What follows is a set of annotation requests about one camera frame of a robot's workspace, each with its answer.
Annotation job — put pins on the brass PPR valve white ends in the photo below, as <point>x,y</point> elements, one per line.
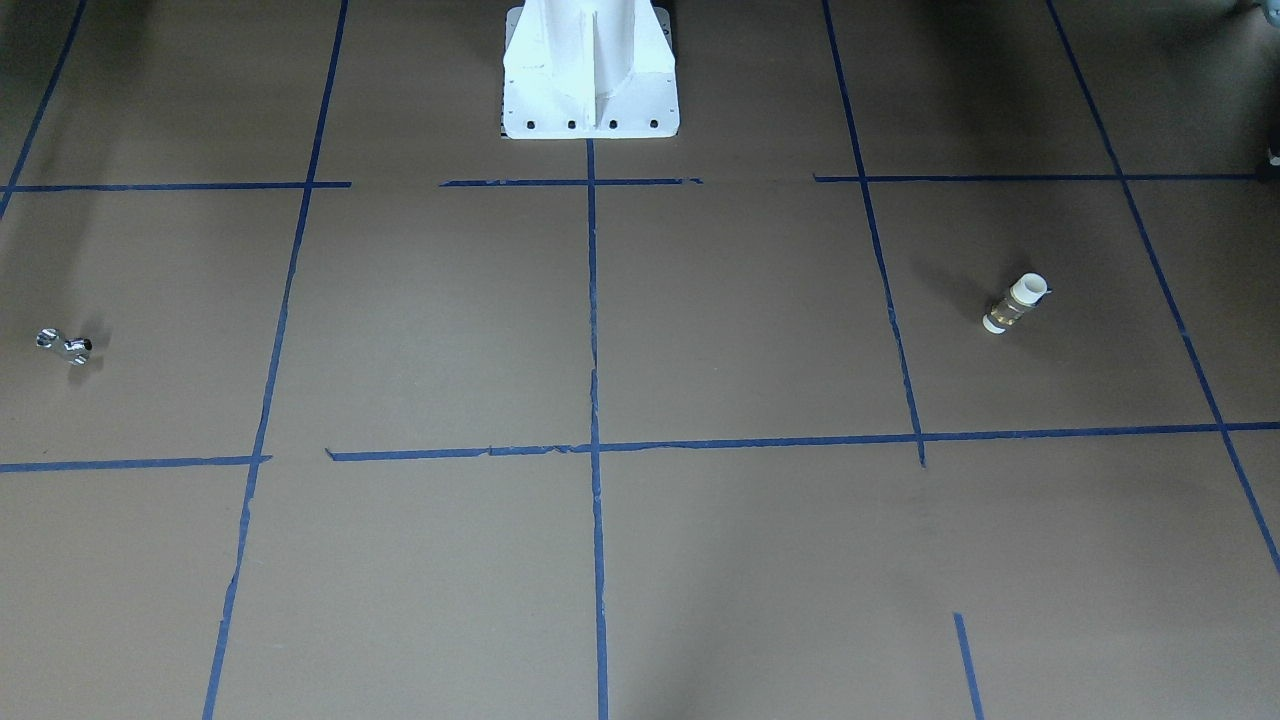
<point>1022,296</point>

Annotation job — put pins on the chrome pipe fitting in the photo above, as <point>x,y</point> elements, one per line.
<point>75,350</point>

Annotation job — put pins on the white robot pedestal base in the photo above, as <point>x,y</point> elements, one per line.
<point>589,69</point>

